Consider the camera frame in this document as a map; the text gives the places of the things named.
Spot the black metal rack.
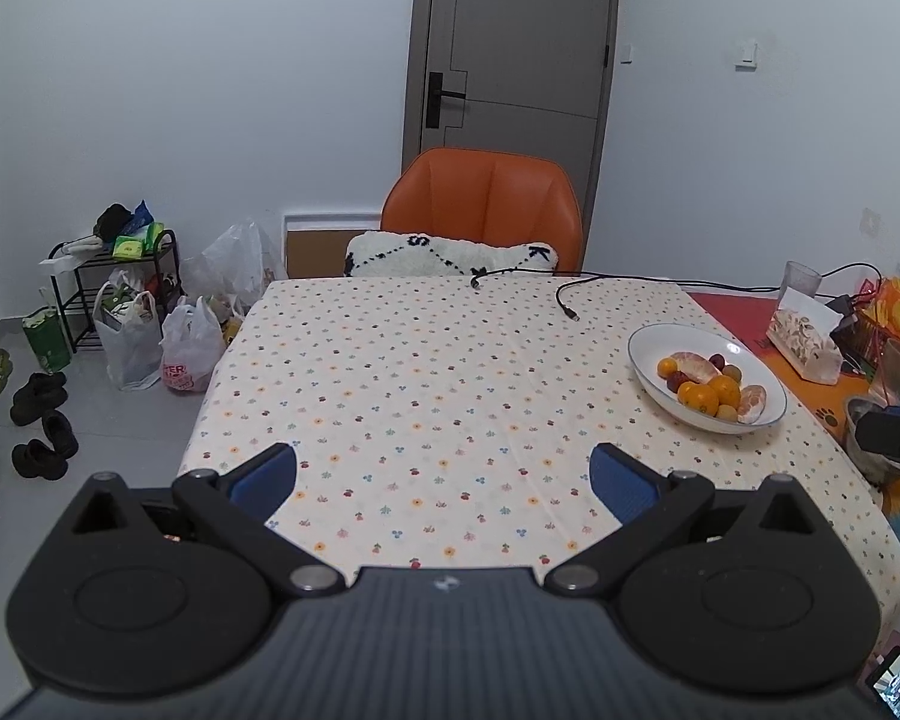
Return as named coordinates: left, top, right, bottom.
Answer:
left=49, top=229, right=179, bottom=353

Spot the yellow plastic bag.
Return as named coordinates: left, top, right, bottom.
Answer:
left=217, top=296, right=252, bottom=346

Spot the clear drinking glass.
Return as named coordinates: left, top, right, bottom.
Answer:
left=781, top=261, right=822, bottom=301

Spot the grey door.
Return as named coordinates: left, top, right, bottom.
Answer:
left=401, top=0, right=620, bottom=220

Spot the orange leather chair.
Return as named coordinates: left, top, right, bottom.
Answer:
left=380, top=148, right=584, bottom=275

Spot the translucent plastic bag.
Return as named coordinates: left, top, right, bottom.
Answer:
left=182, top=219, right=286, bottom=308

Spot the black shoe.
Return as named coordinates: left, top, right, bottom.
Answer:
left=9, top=371, right=70, bottom=426
left=11, top=439, right=68, bottom=481
left=41, top=411, right=80, bottom=458

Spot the green box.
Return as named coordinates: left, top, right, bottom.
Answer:
left=21, top=306, right=72, bottom=374

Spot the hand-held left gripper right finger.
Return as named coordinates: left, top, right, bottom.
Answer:
left=544, top=442, right=835, bottom=601

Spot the patterned tissue box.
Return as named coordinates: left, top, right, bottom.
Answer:
left=765, top=286, right=845, bottom=382

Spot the black adapter cable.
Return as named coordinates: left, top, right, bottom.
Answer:
left=817, top=262, right=884, bottom=297

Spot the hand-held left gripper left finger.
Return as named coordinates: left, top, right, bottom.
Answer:
left=60, top=442, right=347, bottom=601

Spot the white plate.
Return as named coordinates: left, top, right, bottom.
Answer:
left=628, top=323, right=789, bottom=434

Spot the black cloth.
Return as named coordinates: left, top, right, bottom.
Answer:
left=94, top=204, right=134, bottom=241

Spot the brown cardboard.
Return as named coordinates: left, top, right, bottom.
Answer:
left=286, top=229, right=350, bottom=280

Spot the white fluffy cushion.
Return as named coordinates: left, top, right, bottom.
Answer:
left=343, top=231, right=560, bottom=278

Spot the red orange table mat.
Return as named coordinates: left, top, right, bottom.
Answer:
left=690, top=291, right=900, bottom=548

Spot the black door handle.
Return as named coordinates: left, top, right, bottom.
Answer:
left=427, top=72, right=467, bottom=128

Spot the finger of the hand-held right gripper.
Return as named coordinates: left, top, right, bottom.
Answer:
left=857, top=405, right=900, bottom=470

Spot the large peeled pomelo segment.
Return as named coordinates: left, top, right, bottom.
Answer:
left=671, top=350, right=723, bottom=385

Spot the green packet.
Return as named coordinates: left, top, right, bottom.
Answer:
left=112, top=223, right=164, bottom=256

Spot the white full plastic bag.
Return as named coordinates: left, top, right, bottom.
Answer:
left=92, top=270, right=164, bottom=391

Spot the metal bowl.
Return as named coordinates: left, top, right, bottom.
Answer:
left=842, top=395, right=900, bottom=486

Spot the white red-print plastic bag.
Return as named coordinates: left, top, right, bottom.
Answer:
left=160, top=296, right=227, bottom=393

